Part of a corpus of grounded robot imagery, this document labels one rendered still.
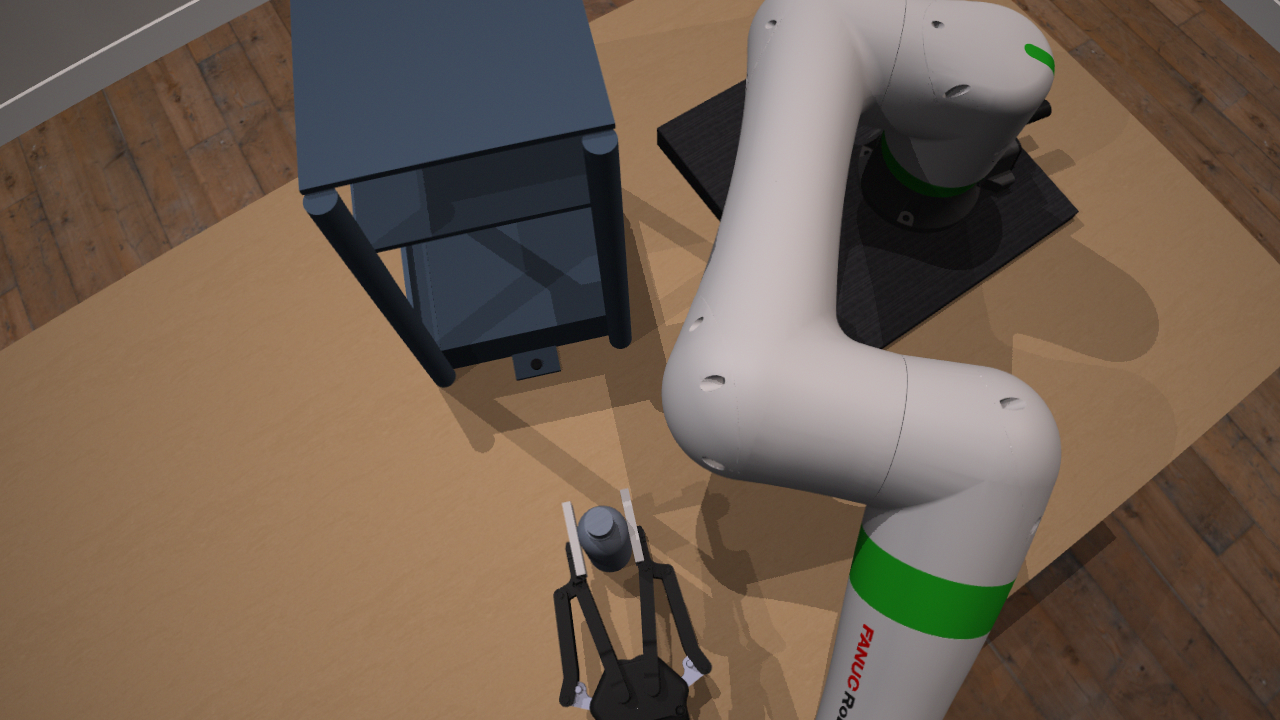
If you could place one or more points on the dark blue shelving unit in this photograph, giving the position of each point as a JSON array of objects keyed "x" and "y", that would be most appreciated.
[{"x": 383, "y": 87}]

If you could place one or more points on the dark grey bottle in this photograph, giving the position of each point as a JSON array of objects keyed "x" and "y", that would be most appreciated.
[{"x": 612, "y": 549}]

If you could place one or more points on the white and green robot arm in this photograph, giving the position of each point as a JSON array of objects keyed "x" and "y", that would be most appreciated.
[{"x": 956, "y": 462}]

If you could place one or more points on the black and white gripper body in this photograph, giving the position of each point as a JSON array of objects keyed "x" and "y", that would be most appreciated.
[{"x": 670, "y": 703}]

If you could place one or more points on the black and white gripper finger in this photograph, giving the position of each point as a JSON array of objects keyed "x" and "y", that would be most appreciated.
[
  {"x": 696, "y": 663},
  {"x": 574, "y": 693}
]

